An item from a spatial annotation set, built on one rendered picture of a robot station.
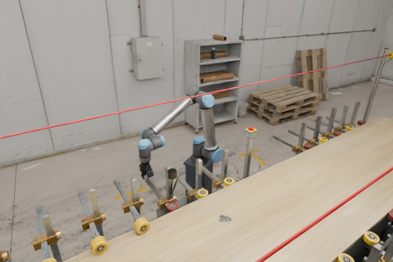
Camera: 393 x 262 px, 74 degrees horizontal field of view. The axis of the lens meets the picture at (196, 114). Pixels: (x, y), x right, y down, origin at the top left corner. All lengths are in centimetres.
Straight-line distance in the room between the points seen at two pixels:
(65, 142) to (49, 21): 174
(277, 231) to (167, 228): 67
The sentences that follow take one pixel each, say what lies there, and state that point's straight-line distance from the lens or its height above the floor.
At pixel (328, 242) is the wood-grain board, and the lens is 187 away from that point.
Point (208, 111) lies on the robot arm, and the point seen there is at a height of 128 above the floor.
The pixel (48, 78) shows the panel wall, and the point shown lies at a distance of 410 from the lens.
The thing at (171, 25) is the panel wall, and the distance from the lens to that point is 441.
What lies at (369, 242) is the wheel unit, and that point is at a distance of 200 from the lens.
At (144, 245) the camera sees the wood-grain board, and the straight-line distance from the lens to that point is 169.
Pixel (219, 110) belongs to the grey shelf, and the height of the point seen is 14.
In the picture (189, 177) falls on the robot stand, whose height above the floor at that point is 43.
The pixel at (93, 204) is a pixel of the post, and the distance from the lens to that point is 173.
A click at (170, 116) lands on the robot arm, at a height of 127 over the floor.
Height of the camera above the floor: 219
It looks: 24 degrees down
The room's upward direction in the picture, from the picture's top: 1 degrees clockwise
